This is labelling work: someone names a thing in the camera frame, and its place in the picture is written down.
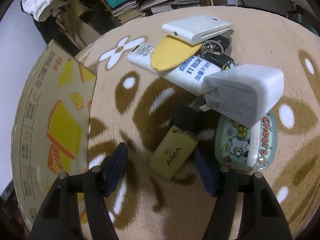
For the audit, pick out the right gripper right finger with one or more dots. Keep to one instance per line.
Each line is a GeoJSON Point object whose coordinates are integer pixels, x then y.
{"type": "Point", "coordinates": [261, 216]}

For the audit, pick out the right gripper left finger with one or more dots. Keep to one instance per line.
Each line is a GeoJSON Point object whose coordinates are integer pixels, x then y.
{"type": "Point", "coordinates": [58, 216]}

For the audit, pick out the cartoon cheers case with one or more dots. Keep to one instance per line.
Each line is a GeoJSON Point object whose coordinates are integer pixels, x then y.
{"type": "Point", "coordinates": [246, 148]}

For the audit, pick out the cardboard box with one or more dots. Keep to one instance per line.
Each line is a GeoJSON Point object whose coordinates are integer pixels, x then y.
{"type": "Point", "coordinates": [50, 132]}

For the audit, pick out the yellow AIMA key tag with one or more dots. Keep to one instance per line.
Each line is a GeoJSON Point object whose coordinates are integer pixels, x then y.
{"type": "Point", "coordinates": [173, 151]}

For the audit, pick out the white power adapter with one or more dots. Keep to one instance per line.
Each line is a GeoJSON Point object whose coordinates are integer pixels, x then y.
{"type": "Point", "coordinates": [244, 93]}

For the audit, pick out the white printed tube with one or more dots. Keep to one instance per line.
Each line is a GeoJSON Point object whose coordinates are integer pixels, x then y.
{"type": "Point", "coordinates": [189, 75]}

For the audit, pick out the yellow oval disc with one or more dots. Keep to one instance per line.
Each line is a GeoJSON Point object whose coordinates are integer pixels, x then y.
{"type": "Point", "coordinates": [170, 52]}

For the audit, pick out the white router box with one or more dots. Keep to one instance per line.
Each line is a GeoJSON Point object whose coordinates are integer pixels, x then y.
{"type": "Point", "coordinates": [196, 29]}

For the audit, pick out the beige brown patterned carpet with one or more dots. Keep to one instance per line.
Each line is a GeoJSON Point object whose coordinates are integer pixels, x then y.
{"type": "Point", "coordinates": [135, 106]}

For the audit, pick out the black keys with rings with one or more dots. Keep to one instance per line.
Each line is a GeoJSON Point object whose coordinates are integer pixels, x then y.
{"type": "Point", "coordinates": [218, 51]}

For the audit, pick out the beige trench coat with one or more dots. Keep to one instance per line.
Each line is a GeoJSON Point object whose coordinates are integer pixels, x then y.
{"type": "Point", "coordinates": [74, 19]}

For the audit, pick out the black hanging coat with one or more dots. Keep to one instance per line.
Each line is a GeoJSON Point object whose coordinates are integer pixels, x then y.
{"type": "Point", "coordinates": [49, 30]}

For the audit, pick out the stack of books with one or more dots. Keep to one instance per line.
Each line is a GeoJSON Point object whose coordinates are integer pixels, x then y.
{"type": "Point", "coordinates": [128, 11]}

